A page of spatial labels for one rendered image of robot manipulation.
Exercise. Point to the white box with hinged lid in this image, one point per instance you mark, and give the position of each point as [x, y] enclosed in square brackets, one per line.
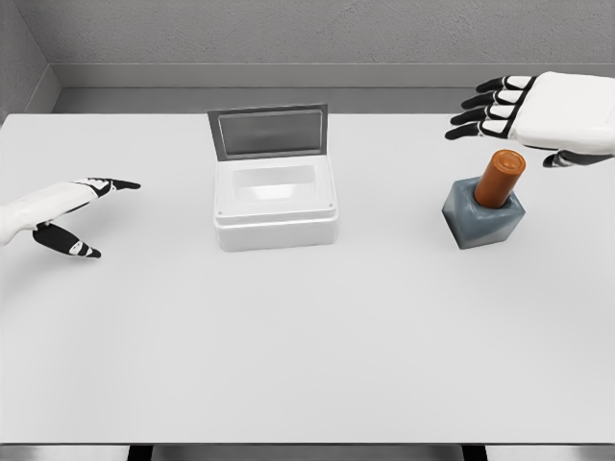
[274, 177]

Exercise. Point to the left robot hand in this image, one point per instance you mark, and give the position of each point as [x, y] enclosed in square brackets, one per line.
[45, 204]

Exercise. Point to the grey bottle with brown cap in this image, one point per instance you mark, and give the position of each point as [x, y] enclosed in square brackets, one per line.
[485, 206]

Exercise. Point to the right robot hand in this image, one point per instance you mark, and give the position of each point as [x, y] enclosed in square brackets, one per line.
[562, 113]

